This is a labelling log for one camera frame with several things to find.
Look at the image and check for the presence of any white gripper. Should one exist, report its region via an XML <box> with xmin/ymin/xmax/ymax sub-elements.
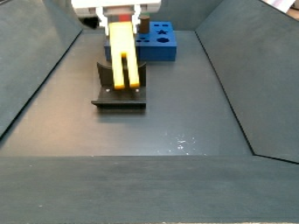
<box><xmin>69</xmin><ymin>0</ymin><xmax>161</xmax><ymax>35</ymax></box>

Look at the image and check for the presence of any blue shape sorter board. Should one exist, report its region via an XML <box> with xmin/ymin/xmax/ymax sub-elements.
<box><xmin>103</xmin><ymin>20</ymin><xmax>179</xmax><ymax>62</ymax></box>

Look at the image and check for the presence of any red rectangular peg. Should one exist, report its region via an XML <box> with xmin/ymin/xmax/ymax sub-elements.
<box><xmin>117</xmin><ymin>15</ymin><xmax>131</xmax><ymax>22</ymax></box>

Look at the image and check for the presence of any brown cylinder peg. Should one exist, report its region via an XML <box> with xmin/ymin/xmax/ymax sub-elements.
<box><xmin>139</xmin><ymin>15</ymin><xmax>149</xmax><ymax>34</ymax></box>

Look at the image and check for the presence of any black curved stand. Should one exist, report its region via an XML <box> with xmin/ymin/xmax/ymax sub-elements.
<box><xmin>91</xmin><ymin>60</ymin><xmax>145</xmax><ymax>109</ymax></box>

